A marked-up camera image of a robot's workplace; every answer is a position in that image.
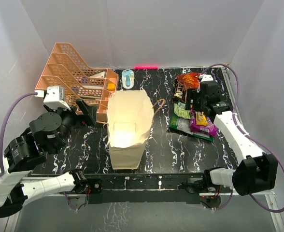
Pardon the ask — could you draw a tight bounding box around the pink tape strip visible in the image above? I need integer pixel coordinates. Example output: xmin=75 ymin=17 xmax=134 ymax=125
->
xmin=134 ymin=65 xmax=158 ymax=70

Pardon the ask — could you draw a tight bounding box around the yellow sticky note pad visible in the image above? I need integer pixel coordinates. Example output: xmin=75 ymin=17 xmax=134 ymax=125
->
xmin=107 ymin=83 xmax=115 ymax=91

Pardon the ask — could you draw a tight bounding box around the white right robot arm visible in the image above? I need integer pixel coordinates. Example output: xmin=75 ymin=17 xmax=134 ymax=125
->
xmin=186 ymin=81 xmax=278 ymax=196

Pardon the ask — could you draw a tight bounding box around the light green snack pack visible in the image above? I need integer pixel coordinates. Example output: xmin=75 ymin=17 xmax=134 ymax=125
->
xmin=174 ymin=101 xmax=191 ymax=119

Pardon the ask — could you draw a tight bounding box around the peach plastic desk organizer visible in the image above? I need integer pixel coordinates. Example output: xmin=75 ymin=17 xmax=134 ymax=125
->
xmin=35 ymin=43 xmax=119 ymax=123

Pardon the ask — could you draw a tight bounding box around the brown Kettle chips bag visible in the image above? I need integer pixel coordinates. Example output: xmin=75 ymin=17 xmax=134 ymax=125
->
xmin=172 ymin=80 xmax=186 ymax=102

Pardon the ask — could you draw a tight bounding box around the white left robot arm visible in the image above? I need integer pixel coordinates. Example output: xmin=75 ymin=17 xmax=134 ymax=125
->
xmin=0 ymin=100 xmax=97 ymax=218

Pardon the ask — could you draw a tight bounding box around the beige paper bag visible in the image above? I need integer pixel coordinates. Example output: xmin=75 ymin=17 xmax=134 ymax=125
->
xmin=106 ymin=89 xmax=166 ymax=170

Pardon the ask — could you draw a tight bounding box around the purple blackcurrant candy bag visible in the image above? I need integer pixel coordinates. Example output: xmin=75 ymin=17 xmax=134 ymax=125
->
xmin=189 ymin=109 xmax=217 ymax=137

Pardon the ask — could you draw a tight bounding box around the small white box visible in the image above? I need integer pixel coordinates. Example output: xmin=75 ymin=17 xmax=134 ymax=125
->
xmin=91 ymin=71 xmax=106 ymax=79

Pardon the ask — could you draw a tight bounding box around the yellow M&M's candy pack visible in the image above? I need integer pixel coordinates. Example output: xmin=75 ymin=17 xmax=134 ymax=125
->
xmin=196 ymin=112 xmax=208 ymax=126

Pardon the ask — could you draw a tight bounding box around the blue correction tape package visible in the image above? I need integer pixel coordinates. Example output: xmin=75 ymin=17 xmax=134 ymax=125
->
xmin=121 ymin=69 xmax=134 ymax=89

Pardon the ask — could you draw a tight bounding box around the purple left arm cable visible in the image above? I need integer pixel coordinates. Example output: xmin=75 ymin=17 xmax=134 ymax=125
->
xmin=0 ymin=91 xmax=45 ymax=187

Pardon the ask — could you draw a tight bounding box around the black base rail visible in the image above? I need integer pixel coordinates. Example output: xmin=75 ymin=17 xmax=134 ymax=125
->
xmin=67 ymin=174 xmax=232 ymax=206

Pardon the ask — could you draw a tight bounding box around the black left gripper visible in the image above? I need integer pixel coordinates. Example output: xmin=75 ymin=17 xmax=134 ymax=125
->
xmin=47 ymin=98 xmax=98 ymax=153

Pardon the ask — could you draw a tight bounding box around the red Doritos chips bag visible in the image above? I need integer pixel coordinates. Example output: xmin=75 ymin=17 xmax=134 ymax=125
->
xmin=176 ymin=72 xmax=199 ymax=91

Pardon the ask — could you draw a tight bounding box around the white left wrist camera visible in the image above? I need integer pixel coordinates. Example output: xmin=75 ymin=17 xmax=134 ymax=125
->
xmin=43 ymin=86 xmax=70 ymax=110

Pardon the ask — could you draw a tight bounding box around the green snack bag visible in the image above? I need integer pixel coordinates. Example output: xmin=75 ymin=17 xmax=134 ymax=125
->
xmin=169 ymin=114 xmax=214 ymax=142

